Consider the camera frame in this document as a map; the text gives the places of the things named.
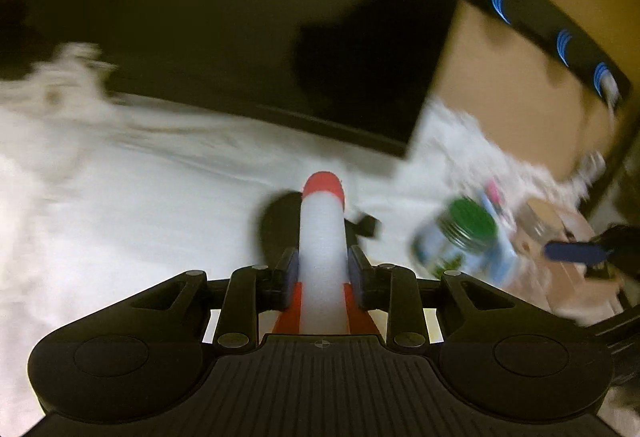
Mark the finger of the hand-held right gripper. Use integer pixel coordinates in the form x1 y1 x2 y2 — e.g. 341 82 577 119
544 239 609 266

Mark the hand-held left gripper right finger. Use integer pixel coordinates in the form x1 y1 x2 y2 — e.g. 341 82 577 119
348 244 507 349

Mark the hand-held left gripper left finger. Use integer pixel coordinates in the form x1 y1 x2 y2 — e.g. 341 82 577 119
128 247 301 349

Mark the white foam rocket red tip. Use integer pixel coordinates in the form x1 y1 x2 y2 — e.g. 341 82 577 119
274 172 381 336

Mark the cardboard box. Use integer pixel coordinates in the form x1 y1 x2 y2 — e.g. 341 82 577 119
515 197 627 314

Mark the blue printed box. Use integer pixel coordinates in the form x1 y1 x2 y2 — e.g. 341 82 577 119
479 181 522 290

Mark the green-lidded jar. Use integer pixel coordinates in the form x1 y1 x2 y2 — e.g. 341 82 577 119
410 197 501 281

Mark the black power strip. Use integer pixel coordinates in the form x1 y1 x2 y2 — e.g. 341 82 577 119
465 0 634 114

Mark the black monitor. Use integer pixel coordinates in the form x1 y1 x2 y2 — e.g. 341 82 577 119
0 0 477 160

